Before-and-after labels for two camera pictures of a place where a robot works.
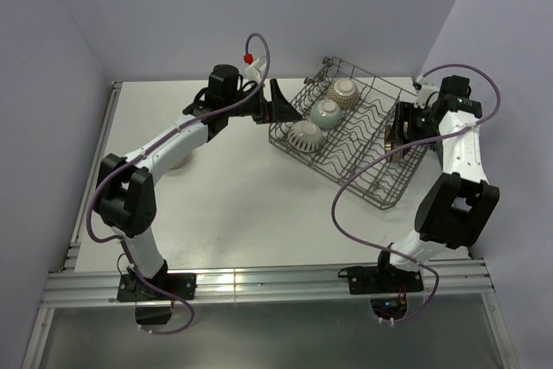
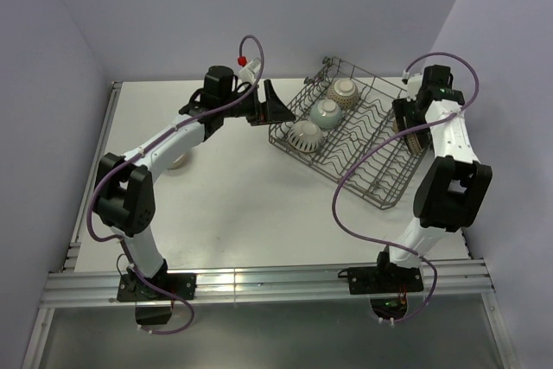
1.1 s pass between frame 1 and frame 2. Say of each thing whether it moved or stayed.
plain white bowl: stayed
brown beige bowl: moved
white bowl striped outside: stayed
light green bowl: stayed
